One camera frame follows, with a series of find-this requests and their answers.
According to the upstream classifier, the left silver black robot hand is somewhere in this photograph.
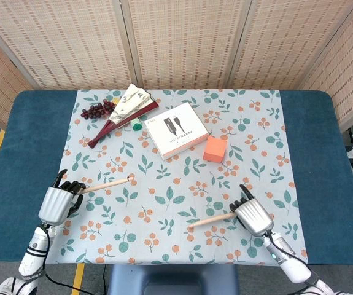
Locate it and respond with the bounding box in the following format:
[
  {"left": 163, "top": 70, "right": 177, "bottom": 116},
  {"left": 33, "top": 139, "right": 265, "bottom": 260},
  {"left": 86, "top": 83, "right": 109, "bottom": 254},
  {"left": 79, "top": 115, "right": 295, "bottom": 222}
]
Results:
[{"left": 37, "top": 169, "right": 87, "bottom": 227}]

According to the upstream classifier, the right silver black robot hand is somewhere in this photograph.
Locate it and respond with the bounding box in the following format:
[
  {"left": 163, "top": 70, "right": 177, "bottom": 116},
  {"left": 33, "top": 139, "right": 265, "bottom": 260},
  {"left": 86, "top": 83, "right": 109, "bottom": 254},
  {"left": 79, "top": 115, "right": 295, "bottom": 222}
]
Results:
[{"left": 228, "top": 184, "right": 274, "bottom": 238}]

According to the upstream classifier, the wooden stick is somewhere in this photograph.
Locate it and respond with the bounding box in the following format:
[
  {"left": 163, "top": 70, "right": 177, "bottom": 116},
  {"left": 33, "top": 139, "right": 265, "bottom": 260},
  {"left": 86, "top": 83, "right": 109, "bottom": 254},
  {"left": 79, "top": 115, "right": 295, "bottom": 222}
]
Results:
[
  {"left": 80, "top": 173, "right": 135, "bottom": 195},
  {"left": 188, "top": 213, "right": 238, "bottom": 229}
]

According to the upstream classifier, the blue table cover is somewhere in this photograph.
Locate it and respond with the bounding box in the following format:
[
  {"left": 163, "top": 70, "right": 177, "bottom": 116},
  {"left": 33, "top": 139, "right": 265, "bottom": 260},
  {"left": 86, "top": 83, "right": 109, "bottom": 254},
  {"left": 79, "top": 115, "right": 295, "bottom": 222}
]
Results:
[{"left": 0, "top": 89, "right": 353, "bottom": 266}]

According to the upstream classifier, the orange cube box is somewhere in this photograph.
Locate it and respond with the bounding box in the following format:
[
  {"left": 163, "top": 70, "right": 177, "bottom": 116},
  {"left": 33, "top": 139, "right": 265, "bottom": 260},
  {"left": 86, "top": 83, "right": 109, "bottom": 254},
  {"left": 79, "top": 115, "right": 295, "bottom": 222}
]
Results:
[{"left": 203, "top": 136, "right": 228, "bottom": 163}]

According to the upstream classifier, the floral patterned tablecloth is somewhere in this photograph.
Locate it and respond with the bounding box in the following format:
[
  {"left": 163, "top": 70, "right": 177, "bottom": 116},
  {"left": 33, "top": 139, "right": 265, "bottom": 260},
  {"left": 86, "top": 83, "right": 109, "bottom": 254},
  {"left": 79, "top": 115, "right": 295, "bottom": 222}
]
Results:
[{"left": 36, "top": 88, "right": 309, "bottom": 266}]

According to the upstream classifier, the bunch of dark red grapes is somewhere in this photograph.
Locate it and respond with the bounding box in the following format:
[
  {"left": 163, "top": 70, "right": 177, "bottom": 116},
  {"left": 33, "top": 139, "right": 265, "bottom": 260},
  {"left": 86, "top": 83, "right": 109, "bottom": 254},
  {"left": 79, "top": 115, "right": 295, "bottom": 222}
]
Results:
[{"left": 80, "top": 98, "right": 117, "bottom": 120}]

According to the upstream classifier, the folding fan with dark ribs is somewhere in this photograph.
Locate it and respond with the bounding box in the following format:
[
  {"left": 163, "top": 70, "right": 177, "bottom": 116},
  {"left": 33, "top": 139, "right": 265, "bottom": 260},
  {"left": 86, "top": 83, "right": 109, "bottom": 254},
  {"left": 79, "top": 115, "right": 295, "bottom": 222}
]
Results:
[{"left": 87, "top": 83, "right": 160, "bottom": 149}]

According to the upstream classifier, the woven bamboo folding screen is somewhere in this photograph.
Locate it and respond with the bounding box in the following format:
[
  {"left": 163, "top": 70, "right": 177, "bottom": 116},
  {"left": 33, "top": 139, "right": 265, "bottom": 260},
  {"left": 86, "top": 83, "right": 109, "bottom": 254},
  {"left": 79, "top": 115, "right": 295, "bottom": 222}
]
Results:
[{"left": 0, "top": 0, "right": 353, "bottom": 132}]

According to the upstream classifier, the black cable on floor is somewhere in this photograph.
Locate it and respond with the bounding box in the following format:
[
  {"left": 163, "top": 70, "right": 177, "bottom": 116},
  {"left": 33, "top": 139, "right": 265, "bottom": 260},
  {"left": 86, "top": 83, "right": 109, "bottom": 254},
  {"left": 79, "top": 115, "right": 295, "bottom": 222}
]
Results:
[{"left": 42, "top": 264, "right": 107, "bottom": 295}]

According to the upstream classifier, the white cable product box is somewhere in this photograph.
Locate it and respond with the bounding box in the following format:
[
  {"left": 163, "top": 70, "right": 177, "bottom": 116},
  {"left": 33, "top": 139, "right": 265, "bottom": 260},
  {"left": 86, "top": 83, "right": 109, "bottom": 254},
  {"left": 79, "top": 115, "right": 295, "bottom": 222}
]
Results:
[{"left": 144, "top": 102, "right": 209, "bottom": 161}]

